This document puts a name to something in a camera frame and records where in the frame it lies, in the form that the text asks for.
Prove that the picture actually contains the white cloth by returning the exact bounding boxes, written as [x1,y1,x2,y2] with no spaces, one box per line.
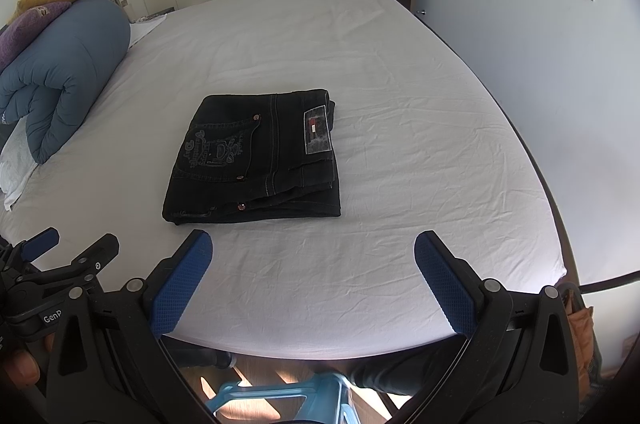
[0,121,41,212]

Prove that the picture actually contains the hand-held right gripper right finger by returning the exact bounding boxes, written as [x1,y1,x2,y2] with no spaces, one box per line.
[395,231,596,424]

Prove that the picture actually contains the black denim pants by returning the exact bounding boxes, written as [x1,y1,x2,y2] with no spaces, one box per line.
[161,88,342,226]

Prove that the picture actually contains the white pillow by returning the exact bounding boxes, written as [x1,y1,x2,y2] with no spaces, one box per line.
[129,14,168,49]

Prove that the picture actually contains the white bed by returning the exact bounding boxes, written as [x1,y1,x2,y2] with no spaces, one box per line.
[0,0,568,357]

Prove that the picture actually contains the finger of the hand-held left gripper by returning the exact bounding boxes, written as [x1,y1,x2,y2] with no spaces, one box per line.
[70,233,121,285]
[20,228,61,263]

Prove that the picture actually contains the person's left hand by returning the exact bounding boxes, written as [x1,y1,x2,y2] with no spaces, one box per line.
[0,333,56,387]

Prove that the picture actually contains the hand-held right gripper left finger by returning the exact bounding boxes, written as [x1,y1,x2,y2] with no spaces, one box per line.
[45,229,216,424]

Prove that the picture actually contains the rolled blue duvet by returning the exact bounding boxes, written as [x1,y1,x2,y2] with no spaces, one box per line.
[0,0,132,165]

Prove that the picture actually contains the light blue plastic stool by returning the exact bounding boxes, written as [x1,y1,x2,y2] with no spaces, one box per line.
[202,371,361,424]

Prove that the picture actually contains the purple pillow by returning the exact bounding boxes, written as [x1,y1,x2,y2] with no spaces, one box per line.
[0,1,73,69]

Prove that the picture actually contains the orange cloth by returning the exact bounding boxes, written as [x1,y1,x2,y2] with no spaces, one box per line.
[562,286,608,380]

